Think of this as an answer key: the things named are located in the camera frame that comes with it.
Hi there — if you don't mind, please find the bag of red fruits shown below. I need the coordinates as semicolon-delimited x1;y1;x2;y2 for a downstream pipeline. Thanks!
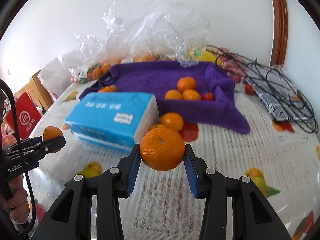
216;53;248;84

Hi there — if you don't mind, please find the clear plastic bag of oranges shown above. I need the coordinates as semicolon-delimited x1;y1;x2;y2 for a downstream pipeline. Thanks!
62;34;110;84

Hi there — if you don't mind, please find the large orange mandarin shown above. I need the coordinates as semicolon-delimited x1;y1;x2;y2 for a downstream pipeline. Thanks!
98;86;114;93

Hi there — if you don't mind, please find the small red fruit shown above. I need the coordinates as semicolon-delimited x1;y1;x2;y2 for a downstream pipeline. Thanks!
202;92;214;101
245;83;254;95

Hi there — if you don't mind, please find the yellow fruit bag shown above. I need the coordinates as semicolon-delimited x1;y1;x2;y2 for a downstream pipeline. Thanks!
188;48;220;63

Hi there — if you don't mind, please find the white plastic bag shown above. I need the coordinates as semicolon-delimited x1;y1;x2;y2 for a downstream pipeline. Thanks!
37;57;71;101

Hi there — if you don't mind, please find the small green-brown round fruit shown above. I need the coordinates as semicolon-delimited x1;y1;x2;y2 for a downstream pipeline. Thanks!
110;85;118;92

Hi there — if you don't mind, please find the blue tissue pack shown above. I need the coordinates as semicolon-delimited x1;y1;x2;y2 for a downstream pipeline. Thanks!
65;92;159;152

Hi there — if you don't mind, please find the brown wooden door frame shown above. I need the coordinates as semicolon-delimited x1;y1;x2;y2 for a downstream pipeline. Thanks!
270;0;288;65

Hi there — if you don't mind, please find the left hand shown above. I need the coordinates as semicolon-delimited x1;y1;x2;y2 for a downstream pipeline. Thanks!
1;175;30;224

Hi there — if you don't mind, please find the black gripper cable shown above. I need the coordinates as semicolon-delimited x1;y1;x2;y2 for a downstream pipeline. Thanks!
0;79;37;235

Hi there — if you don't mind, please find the purple towel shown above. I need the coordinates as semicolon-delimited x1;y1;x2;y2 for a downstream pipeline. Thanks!
80;61;250;134

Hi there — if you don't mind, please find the grey checked packaged cloth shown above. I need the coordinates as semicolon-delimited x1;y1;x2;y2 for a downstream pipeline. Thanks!
245;63;315;125

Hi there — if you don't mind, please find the red paper bag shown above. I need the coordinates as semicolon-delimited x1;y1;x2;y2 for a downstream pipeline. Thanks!
15;92;41;139

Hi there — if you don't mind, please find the large clear plastic bag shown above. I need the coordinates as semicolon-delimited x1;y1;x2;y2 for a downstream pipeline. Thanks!
104;0;210;67

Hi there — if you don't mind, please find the wooden chair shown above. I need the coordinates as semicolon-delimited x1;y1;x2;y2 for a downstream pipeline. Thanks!
14;71;53;111

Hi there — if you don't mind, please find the black cable bundle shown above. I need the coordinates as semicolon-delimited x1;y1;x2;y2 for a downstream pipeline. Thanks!
206;44;320;134

